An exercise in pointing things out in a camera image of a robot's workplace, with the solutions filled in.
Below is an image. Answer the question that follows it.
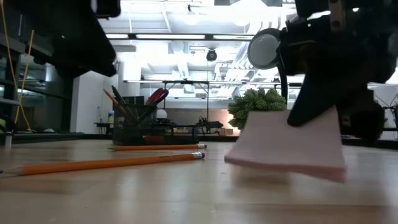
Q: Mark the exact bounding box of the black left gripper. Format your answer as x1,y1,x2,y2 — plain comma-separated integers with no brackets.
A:
55,0,122,78

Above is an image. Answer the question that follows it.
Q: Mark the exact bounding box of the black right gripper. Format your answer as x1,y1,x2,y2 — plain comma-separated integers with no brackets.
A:
278,9,398,141

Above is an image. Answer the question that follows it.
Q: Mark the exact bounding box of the pink sticky note pad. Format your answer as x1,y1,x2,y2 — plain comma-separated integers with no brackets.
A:
223,107,346,184

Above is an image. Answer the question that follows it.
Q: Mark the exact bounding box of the black mesh desk organizer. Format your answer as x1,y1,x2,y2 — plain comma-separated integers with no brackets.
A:
112,95,200,146

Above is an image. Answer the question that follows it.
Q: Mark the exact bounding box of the green artificial potted plant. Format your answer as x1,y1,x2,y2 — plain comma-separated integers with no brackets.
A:
228,88,289,131

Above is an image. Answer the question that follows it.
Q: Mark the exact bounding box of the black desk lamp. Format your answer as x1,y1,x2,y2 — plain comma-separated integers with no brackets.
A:
247,27,289,103

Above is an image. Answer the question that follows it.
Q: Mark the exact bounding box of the yellow cable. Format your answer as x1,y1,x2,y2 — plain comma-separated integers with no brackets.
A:
0,0,35,134

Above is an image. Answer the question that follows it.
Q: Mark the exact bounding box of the black aluminium table frame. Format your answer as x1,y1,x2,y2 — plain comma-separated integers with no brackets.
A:
0,133,398,151

